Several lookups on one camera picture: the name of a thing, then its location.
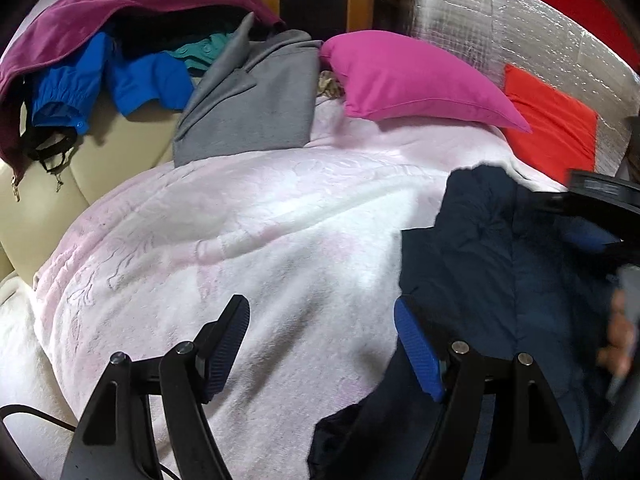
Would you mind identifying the black cable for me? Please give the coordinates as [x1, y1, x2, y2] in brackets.
[0, 404, 176, 480]

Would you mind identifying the pale pink blanket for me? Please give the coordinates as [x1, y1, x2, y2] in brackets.
[32, 95, 571, 480]

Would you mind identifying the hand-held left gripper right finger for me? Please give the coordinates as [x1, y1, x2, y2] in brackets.
[393, 296, 583, 480]

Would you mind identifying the brown patterned cloth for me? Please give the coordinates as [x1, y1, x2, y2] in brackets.
[316, 71, 347, 101]

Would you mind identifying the cream leather sofa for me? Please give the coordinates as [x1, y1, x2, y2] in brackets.
[0, 75, 191, 286]

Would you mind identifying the person's right hand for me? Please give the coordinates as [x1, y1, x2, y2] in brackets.
[597, 287, 640, 378]

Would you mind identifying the magenta velvet jacket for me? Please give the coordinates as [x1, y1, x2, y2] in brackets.
[0, 0, 287, 181]

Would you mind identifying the wooden pillar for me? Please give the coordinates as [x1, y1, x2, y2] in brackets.
[252, 0, 401, 43]

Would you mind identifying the red cushion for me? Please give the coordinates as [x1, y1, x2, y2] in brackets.
[500, 64, 600, 177]

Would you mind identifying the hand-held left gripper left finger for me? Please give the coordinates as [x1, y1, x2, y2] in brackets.
[60, 294, 251, 480]

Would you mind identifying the black strapped garment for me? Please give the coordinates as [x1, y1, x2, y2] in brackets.
[20, 125, 81, 193]

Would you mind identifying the grey coat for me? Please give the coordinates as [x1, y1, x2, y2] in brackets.
[172, 12, 323, 167]

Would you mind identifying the bright blue jacket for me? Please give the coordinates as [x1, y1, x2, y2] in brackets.
[30, 32, 196, 136]

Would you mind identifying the teal garment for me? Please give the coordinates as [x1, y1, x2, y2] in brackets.
[165, 32, 236, 78]

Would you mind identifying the silver foil panel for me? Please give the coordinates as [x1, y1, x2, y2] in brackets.
[400, 0, 640, 176]

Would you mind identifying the pink pillow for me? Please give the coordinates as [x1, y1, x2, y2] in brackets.
[320, 30, 533, 134]

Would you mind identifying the navy puffer jacket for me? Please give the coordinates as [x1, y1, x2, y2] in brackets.
[307, 162, 640, 480]

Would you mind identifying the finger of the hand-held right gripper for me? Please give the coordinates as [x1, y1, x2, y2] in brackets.
[530, 169, 633, 217]
[564, 219, 626, 281]

